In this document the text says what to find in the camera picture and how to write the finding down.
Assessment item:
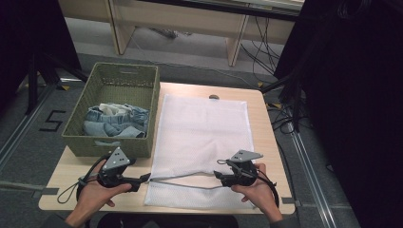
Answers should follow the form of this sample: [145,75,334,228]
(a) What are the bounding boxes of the white mesh laundry bag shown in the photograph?
[144,93,257,211]

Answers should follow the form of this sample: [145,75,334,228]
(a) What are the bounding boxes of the black floor cables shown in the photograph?
[240,15,283,84]

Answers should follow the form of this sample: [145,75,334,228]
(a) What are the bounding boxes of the grey power strip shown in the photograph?
[150,28,193,40]

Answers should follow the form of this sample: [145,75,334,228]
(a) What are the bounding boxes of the person's left hand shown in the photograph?
[74,159,133,220]

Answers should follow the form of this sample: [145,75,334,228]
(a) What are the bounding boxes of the light wooden desk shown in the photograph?
[58,0,306,67]

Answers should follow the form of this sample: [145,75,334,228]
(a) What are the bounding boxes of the person's right hand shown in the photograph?
[230,162,283,222]

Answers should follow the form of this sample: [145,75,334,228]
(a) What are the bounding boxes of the green woven basket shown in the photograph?
[61,62,161,159]

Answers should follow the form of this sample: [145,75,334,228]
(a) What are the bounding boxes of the black metal stand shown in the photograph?
[24,51,90,116]
[259,67,307,134]

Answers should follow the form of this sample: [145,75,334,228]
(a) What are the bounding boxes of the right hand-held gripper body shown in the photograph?
[221,149,264,187]

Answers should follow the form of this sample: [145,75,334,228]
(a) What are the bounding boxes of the blue denim jeans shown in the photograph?
[83,103,150,139]

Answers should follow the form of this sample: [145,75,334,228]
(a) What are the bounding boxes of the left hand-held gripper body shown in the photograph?
[96,146,143,193]

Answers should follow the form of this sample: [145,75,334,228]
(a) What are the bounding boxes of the dark curtain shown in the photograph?
[0,0,82,110]
[274,0,403,228]

